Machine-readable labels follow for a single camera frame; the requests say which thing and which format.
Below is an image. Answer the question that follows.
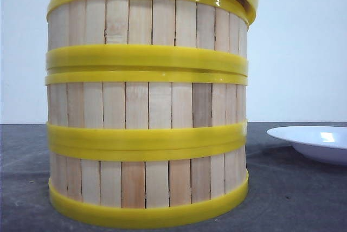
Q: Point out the white plate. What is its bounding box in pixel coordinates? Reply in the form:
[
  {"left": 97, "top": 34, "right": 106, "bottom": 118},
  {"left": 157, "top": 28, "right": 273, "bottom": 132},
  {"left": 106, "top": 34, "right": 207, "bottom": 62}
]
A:
[{"left": 267, "top": 126, "right": 346, "bottom": 165}]

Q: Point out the bamboo steamer drawer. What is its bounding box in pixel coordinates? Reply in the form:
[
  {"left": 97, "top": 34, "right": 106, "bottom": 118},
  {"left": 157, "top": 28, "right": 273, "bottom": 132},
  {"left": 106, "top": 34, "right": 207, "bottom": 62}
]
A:
[
  {"left": 46, "top": 0, "right": 255, "bottom": 85},
  {"left": 49, "top": 146, "right": 249, "bottom": 229},
  {"left": 47, "top": 82, "right": 247, "bottom": 162}
]

